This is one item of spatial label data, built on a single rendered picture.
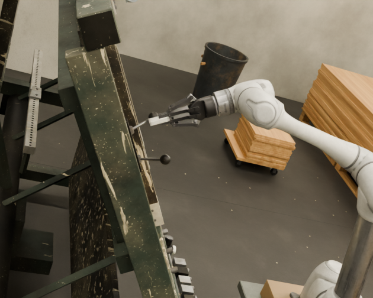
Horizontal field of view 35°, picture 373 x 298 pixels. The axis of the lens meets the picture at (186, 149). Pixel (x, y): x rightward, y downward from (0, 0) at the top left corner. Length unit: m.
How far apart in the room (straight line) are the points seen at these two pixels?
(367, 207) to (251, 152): 3.56
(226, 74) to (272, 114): 4.86
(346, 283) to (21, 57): 4.56
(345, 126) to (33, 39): 3.40
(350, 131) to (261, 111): 4.77
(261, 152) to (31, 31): 2.53
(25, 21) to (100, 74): 4.48
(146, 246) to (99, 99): 0.56
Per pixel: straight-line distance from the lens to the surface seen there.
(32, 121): 3.05
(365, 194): 2.20
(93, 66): 1.69
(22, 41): 6.21
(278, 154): 5.76
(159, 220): 2.72
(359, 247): 2.32
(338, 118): 6.92
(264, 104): 1.91
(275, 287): 2.83
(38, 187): 2.86
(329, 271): 2.62
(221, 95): 2.09
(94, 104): 1.73
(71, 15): 2.43
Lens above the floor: 2.36
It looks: 24 degrees down
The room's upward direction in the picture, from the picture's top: 21 degrees clockwise
